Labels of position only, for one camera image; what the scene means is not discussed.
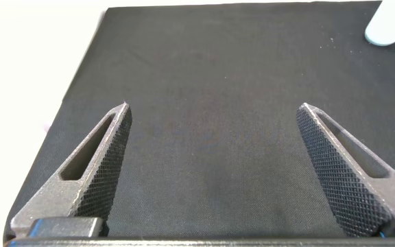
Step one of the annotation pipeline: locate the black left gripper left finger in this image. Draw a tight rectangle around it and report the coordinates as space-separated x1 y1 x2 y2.
10 102 133 238

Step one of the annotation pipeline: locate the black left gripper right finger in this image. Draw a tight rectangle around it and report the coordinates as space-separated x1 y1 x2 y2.
296 102 395 238

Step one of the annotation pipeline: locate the black table cloth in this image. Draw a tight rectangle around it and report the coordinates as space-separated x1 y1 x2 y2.
3 0 395 241

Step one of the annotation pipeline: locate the teal plastic cup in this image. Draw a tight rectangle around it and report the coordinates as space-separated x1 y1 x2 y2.
364 0 395 47

